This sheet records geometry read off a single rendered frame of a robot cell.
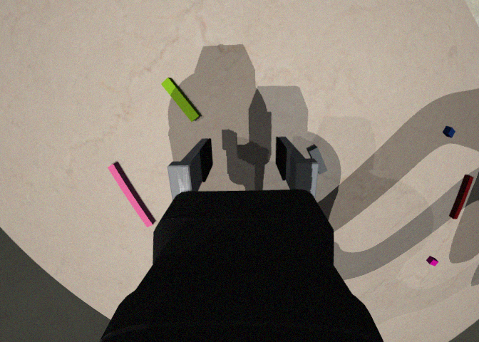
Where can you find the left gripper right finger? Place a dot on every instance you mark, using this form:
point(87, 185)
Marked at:
point(300, 173)

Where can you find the red rod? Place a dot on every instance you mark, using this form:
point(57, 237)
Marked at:
point(462, 194)

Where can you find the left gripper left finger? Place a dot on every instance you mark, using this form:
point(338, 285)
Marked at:
point(189, 173)

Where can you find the small blue block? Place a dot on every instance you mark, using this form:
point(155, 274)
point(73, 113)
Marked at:
point(448, 131)

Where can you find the grey rectangular block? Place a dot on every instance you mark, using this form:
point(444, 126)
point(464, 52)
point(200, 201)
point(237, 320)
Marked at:
point(314, 153)

